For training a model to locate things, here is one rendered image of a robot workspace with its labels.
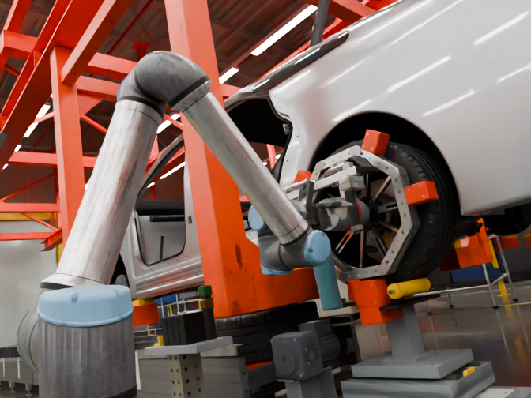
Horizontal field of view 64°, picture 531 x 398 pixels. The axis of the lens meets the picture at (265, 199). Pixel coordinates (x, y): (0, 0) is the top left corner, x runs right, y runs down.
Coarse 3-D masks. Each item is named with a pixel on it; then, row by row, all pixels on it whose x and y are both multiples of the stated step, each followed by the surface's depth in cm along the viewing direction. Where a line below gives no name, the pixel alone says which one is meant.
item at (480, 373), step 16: (464, 368) 170; (480, 368) 166; (352, 384) 179; (368, 384) 173; (384, 384) 168; (400, 384) 163; (416, 384) 158; (432, 384) 159; (448, 384) 154; (464, 384) 154; (480, 384) 162
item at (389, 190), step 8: (376, 184) 199; (392, 184) 193; (360, 192) 205; (376, 192) 199; (384, 192) 196; (392, 192) 193; (384, 200) 191; (392, 200) 192; (368, 208) 196; (392, 216) 189; (400, 216) 189; (392, 224) 192; (400, 224) 189; (368, 232) 202; (392, 232) 192; (368, 240) 201; (384, 240) 195; (392, 240) 192
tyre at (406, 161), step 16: (352, 144) 189; (400, 144) 183; (400, 160) 171; (416, 160) 169; (432, 160) 180; (416, 176) 166; (432, 176) 168; (448, 192) 172; (416, 208) 166; (432, 208) 162; (448, 208) 169; (432, 224) 162; (448, 224) 169; (416, 240) 165; (432, 240) 163; (448, 240) 172; (416, 256) 165; (432, 256) 169; (400, 272) 170; (416, 272) 172
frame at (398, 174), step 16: (336, 160) 185; (384, 160) 167; (320, 176) 193; (400, 176) 162; (400, 192) 167; (400, 208) 162; (416, 224) 160; (400, 240) 162; (400, 256) 166; (336, 272) 185; (352, 272) 177; (368, 272) 172; (384, 272) 166
